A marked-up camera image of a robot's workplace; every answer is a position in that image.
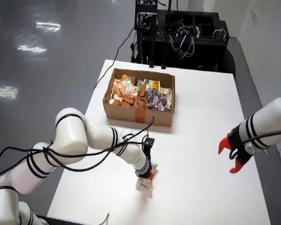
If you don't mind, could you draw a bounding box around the black stand pole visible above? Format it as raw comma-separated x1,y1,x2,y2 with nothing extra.
161,0,173,70

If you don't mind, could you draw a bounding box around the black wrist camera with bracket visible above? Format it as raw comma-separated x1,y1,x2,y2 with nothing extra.
142,137,155,165

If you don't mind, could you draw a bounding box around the pack of brown finger cakes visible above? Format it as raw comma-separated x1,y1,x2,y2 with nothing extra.
109,84,149,110

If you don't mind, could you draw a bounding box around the white cable bundle on cart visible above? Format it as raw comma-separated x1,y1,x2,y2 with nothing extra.
168,20,202,59

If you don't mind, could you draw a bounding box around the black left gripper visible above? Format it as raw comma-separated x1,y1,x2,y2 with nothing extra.
135,169,155,181

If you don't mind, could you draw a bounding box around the yellow snack packet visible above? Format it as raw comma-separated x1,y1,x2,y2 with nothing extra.
149,80,161,91

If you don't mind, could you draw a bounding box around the bundle of coloured thin wires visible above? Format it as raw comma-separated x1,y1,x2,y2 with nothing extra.
100,210,111,225

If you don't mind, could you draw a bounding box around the open cardboard box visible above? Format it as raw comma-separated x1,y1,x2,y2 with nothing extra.
102,67,176,128

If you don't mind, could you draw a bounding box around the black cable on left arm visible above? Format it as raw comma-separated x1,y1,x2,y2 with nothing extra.
0,116,155,181

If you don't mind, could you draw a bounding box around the bag of pastel marshmallows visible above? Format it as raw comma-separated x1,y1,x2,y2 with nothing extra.
123,84,141,100

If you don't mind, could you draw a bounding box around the purple patterned snack packet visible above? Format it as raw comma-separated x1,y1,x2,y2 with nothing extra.
145,89,161,104
148,96,168,111

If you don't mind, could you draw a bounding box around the crinkled white green snack packet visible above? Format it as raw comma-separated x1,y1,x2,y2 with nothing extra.
135,161,160,199

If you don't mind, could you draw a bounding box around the long black floor cable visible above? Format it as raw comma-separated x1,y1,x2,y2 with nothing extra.
94,25,138,90

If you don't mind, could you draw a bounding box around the black sensor rig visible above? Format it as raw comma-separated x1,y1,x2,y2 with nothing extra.
134,0,159,30

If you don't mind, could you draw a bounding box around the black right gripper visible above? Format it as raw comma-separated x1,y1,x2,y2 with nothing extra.
217,126,255,174

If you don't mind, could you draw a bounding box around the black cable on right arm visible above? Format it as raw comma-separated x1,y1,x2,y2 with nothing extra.
228,128,281,161

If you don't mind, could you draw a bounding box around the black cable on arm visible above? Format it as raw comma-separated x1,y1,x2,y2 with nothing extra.
228,128,281,161
0,116,155,181

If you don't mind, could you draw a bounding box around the bag of orange round biscuits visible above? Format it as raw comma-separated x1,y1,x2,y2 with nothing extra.
111,74,136,99

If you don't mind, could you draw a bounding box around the black equipment cart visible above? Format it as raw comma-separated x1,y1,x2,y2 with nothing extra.
131,9,236,75

